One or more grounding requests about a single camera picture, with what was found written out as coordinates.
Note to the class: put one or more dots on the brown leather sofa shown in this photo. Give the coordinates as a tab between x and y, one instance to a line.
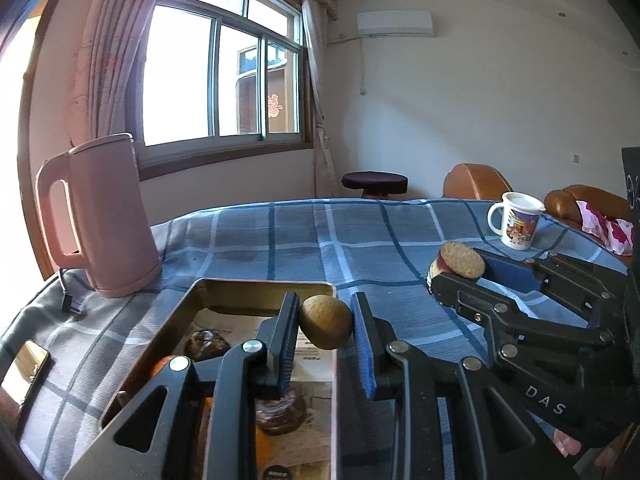
562	202

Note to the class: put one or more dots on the small cork-topped jar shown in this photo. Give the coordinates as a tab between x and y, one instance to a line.
457	259

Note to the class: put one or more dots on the white wall air conditioner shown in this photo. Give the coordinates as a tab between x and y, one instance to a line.
395	22

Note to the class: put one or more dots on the red paper window sticker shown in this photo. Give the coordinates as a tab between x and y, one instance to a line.
274	106

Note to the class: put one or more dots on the dark chocolate piece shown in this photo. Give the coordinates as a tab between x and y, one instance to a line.
206	346

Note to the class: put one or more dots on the pink curtain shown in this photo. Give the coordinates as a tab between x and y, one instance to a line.
320	110
110	60

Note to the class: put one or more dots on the white cartoon print mug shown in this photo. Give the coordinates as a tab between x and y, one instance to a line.
517	225

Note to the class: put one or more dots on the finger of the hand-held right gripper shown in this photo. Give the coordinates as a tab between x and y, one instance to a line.
510	272
465	295

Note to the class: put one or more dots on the glossy smartphone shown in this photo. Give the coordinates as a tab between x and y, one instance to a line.
25	375

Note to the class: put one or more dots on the pink electric kettle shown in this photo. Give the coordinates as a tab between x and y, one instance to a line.
100	220

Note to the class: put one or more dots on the dark purple passion fruit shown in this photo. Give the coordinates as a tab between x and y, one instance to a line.
280	412

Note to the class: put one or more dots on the blue plaid tablecloth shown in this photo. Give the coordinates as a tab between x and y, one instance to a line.
300	245

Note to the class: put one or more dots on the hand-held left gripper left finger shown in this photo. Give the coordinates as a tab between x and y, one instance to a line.
292	340

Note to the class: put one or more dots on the brown leather armchair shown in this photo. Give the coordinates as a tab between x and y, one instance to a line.
467	180

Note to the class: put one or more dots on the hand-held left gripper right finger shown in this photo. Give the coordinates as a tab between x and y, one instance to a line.
362	345

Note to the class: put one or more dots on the sliding glass window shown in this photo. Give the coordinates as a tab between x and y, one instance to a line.
180	75

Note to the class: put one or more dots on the dark round stool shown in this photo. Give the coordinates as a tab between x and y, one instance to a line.
374	181

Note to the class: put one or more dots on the pink metal tin box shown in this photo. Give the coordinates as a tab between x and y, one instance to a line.
225	294

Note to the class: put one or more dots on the large bumpy tangerine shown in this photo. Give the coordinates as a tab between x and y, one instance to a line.
263	447

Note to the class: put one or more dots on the person's right hand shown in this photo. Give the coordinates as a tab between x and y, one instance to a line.
567	444

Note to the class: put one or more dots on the red white floral cloth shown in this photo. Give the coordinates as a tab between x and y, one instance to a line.
607	230

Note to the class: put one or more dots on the tan longan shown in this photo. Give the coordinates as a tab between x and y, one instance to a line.
325	321

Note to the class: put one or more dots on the small smooth tangerine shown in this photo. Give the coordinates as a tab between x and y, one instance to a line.
165	363

